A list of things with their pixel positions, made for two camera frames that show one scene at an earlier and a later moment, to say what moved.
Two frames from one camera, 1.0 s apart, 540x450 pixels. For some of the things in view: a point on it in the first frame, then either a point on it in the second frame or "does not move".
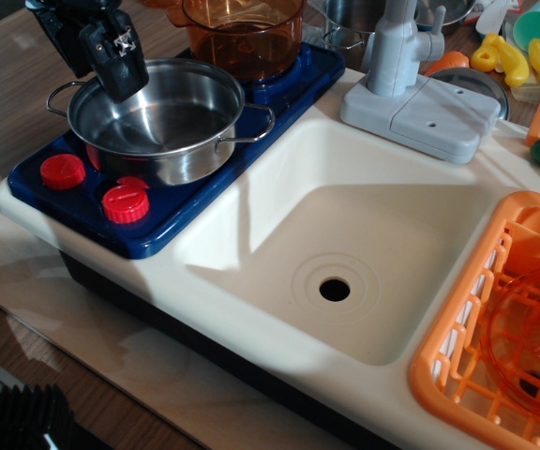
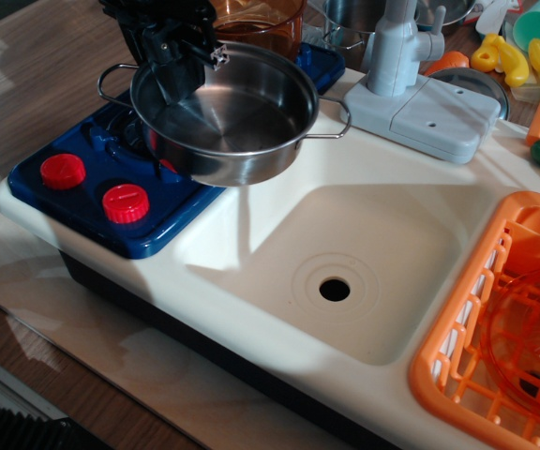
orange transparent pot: x=240 y=39 does not move
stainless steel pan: x=179 y=129 → x=247 y=125
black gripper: x=112 y=46 → x=177 y=59
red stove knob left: x=63 y=172 does not move
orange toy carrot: x=450 y=60 does not move
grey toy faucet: x=447 y=122 does not move
